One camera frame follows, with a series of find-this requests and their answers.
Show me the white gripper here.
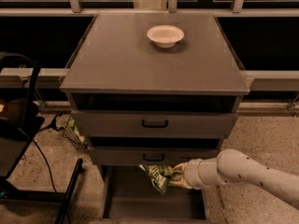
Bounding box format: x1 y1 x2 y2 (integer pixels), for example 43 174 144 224
169 158 218 189

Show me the green jalapeno chip bag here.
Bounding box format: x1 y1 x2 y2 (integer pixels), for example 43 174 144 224
139 164 174 195

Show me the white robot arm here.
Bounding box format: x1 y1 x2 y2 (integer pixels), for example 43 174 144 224
169 149 299 209

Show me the grey bottom drawer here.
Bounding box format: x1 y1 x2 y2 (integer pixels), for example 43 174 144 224
100 166 210 224

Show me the grey drawer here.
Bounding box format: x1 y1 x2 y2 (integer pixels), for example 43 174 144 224
72 94 237 139
89 137 220 166
100 166 210 224

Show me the grey middle drawer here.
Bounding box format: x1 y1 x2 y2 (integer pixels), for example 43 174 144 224
89 137 220 166

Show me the grey drawer cabinet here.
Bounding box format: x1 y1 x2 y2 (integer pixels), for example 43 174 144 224
59 12 250 183

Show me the grey top drawer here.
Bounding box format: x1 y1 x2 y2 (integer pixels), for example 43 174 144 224
72 94 237 139

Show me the white paper bowl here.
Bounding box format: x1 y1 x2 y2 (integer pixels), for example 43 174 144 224
147 25 184 49

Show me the black cart stand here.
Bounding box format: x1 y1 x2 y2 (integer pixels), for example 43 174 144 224
0 52 83 224

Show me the black middle drawer handle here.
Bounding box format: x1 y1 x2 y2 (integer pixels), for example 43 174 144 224
143 154 164 161

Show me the black drawer handle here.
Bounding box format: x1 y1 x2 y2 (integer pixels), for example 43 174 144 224
143 154 164 161
141 119 168 129

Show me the black top drawer handle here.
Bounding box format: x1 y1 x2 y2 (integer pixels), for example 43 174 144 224
141 119 168 129

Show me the wire basket with bags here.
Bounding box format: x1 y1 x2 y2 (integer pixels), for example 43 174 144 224
63 117 88 151

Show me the black cable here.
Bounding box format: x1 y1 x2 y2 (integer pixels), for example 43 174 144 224
32 113 73 224

